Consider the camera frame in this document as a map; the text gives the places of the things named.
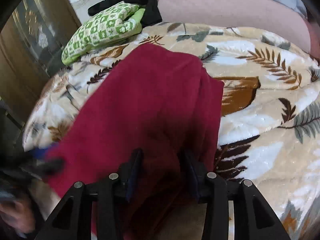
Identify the beige floral fleece blanket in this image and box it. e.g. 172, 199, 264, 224
23, 22, 319, 239

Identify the black garment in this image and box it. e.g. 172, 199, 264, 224
87, 0, 162, 28

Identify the person's left hand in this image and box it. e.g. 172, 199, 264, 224
1, 198, 35, 233

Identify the green patterned garment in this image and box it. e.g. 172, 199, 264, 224
61, 1, 145, 66

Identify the pink quilted bolster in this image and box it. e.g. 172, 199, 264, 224
158, 0, 319, 58

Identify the wooden glass cabinet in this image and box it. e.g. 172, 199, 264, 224
1, 0, 80, 153

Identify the dark red knit sweater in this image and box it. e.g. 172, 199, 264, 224
46, 42, 225, 240

